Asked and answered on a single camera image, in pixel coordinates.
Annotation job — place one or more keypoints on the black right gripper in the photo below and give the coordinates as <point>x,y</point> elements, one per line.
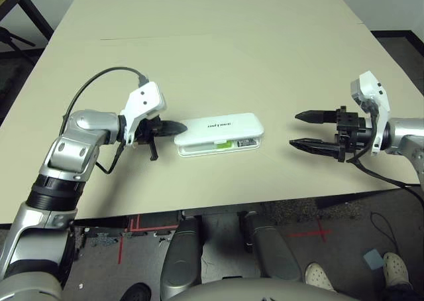
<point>351,132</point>

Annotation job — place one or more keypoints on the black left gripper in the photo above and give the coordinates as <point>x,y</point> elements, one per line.
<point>149,130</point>

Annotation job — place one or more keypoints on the white plastic pencil case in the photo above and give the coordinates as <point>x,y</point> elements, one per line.
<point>218,127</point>

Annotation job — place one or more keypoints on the white highlighter with green cap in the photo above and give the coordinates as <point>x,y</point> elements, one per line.
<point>222,144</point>

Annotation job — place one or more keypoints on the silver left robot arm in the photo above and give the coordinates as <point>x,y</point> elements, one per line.
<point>66,158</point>

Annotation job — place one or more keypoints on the red floor tape cross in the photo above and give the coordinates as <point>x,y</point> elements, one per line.
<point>321,233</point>

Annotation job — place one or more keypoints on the red floor tape lines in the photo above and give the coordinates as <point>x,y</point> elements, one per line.
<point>136,226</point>

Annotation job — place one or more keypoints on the grey robot right leg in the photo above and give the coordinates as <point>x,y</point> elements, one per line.
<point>271,251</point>

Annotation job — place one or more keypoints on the grey robot leg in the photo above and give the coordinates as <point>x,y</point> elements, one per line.
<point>271,251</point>
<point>180,258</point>

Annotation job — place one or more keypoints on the grey robot left leg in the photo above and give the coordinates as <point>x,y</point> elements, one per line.
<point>180,258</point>

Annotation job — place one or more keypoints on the blue square floor pad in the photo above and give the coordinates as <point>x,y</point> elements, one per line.
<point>374,259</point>

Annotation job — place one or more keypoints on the white perforated clog shoe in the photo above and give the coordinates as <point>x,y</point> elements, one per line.
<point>395,268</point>
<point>319,277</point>

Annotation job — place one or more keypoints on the black robot foot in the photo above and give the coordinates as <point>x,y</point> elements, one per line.
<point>137,292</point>

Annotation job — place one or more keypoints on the grey robot torso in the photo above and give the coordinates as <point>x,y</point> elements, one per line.
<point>248,291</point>

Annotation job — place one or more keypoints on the dark trouser leg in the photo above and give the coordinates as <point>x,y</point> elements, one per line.
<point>397,292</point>

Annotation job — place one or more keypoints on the black framed side table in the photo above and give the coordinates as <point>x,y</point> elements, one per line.
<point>33,12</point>

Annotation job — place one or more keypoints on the black tripod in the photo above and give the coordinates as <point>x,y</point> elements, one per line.
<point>13,39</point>

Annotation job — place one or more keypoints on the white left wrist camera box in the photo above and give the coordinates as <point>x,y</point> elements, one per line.
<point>147,98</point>

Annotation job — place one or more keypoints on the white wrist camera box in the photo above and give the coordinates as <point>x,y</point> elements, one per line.
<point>381,98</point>
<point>147,98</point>

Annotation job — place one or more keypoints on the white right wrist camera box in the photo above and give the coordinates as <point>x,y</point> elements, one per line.
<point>381,98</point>

